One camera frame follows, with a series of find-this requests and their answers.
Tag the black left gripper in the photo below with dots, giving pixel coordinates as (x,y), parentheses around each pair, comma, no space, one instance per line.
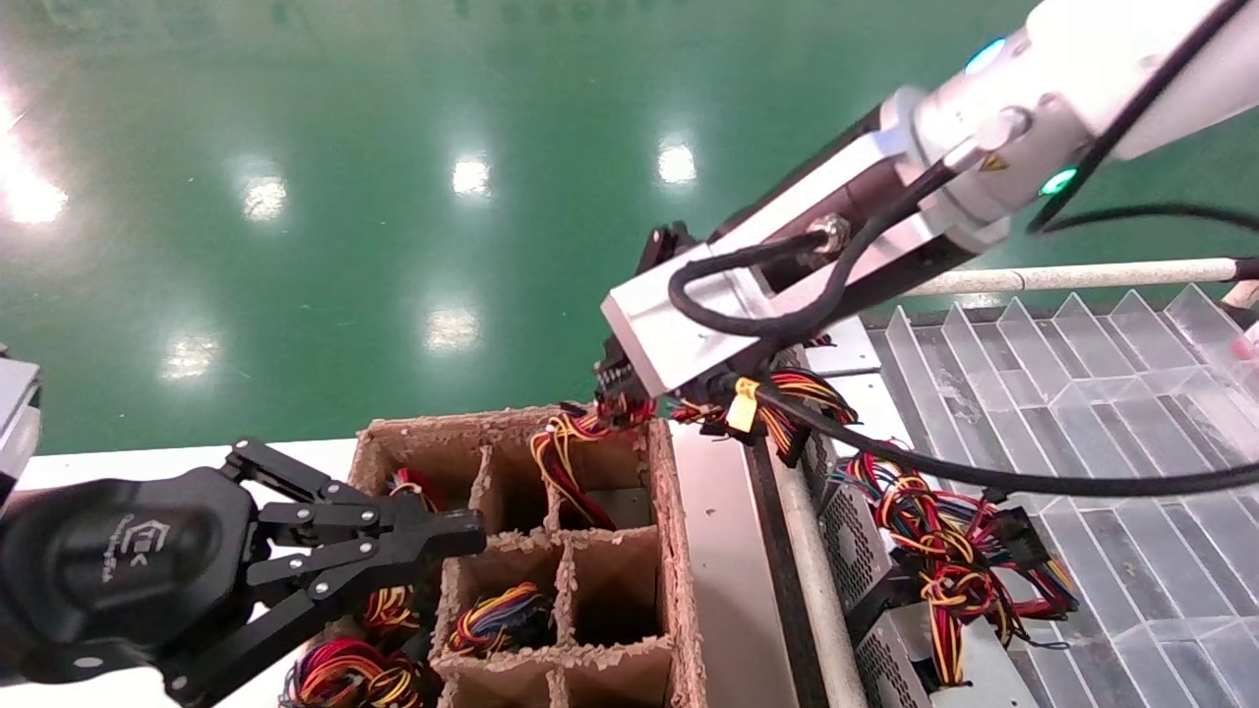
(128,570)

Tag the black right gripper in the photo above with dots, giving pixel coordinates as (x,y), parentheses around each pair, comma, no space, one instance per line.
(826,197)

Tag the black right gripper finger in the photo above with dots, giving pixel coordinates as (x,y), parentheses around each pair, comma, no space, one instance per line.
(622,403)

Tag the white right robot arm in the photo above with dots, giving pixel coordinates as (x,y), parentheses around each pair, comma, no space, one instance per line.
(1102,59)

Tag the brown cardboard divided box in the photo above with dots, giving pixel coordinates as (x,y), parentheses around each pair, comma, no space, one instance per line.
(679,551)

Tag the clear acrylic divider tray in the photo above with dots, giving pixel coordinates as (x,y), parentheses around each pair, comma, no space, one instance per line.
(1111,433)

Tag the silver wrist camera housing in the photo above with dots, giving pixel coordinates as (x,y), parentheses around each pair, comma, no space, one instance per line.
(669,334)
(18,413)

